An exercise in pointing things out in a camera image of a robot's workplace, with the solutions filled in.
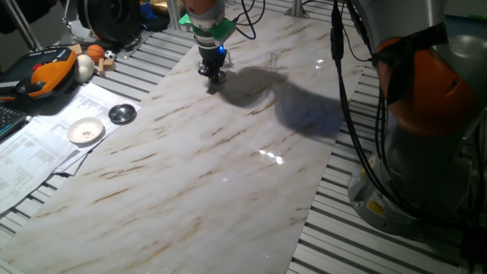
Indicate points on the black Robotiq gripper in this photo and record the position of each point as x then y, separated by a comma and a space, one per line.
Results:
213, 55

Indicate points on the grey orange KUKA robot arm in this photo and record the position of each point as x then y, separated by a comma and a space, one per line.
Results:
430, 87

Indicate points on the blue cloth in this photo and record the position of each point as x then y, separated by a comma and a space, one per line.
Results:
152, 21

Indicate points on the gold foil wrapped object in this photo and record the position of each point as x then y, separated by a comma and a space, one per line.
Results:
161, 5

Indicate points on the round steel dish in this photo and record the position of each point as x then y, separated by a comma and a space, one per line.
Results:
122, 113

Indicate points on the small soccer ball toy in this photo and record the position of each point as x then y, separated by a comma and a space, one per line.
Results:
109, 55

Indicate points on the wooden toy block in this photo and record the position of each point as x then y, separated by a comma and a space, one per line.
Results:
76, 48
105, 66

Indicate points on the black filament spool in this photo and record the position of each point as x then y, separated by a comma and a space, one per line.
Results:
108, 19

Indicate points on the small orange basketball toy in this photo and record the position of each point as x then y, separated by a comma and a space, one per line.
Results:
95, 53

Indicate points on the glossy marble pattern sheet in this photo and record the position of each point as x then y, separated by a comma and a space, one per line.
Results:
171, 182

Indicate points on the white egg shaped ball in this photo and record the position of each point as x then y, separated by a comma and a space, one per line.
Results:
84, 68

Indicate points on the printed white paper sheet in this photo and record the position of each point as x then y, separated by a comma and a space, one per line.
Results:
87, 102
26, 163

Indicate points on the white ceramic saucer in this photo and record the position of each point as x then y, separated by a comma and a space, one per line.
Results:
85, 130

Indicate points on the orange black teach pendant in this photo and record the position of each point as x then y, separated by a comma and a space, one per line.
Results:
45, 72

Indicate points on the metal tripod leg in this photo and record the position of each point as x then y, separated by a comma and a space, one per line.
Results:
23, 24

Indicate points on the black computer keyboard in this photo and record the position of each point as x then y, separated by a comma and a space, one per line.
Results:
9, 122

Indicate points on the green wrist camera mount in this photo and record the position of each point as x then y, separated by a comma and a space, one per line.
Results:
222, 32

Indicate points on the aluminium frame post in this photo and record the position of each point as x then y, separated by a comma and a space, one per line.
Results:
174, 15
296, 8

